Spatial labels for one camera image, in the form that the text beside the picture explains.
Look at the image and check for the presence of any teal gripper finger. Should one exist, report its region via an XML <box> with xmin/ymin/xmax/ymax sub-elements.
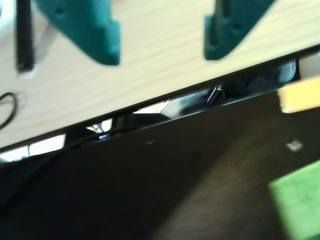
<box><xmin>203</xmin><ymin>0</ymin><xmax>276</xmax><ymax>61</ymax></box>
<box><xmin>34</xmin><ymin>0</ymin><xmax>121</xmax><ymax>67</ymax></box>

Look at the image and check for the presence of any thin black wire loop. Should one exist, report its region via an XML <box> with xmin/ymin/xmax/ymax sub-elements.
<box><xmin>0</xmin><ymin>91</ymin><xmax>19</xmax><ymax>130</ymax></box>

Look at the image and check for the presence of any tiny white tape scrap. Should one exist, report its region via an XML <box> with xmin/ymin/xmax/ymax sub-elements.
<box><xmin>286</xmin><ymin>141</ymin><xmax>304</xmax><ymax>151</ymax></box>

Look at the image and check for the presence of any yellow wooden block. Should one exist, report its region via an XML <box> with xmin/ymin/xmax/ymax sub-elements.
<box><xmin>276</xmin><ymin>76</ymin><xmax>320</xmax><ymax>114</ymax></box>

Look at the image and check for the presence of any thick black upright bar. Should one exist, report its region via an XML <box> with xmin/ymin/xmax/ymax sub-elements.
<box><xmin>15</xmin><ymin>0</ymin><xmax>35</xmax><ymax>71</ymax></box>

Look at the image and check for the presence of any black plug connector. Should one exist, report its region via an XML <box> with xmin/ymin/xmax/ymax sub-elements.
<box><xmin>206</xmin><ymin>84</ymin><xmax>224</xmax><ymax>106</ymax></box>

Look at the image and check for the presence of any green wooden cube block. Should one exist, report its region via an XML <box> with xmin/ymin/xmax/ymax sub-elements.
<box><xmin>268</xmin><ymin>159</ymin><xmax>320</xmax><ymax>240</ymax></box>

